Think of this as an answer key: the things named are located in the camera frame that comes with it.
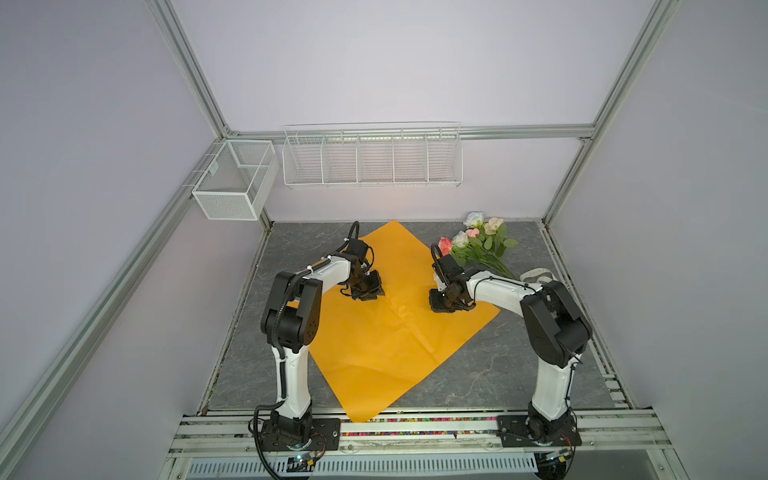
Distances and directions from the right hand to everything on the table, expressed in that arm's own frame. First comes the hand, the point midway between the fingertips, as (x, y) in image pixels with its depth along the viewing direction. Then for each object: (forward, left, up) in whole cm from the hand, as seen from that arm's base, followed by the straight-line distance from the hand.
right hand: (435, 308), depth 96 cm
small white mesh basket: (+37, +68, +24) cm, 81 cm away
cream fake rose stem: (+34, -25, +3) cm, 42 cm away
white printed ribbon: (+14, -39, 0) cm, 41 cm away
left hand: (+4, +17, +3) cm, 17 cm away
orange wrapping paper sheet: (-13, +20, -1) cm, 23 cm away
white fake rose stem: (+37, -19, +4) cm, 41 cm away
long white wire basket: (+40, +21, +31) cm, 55 cm away
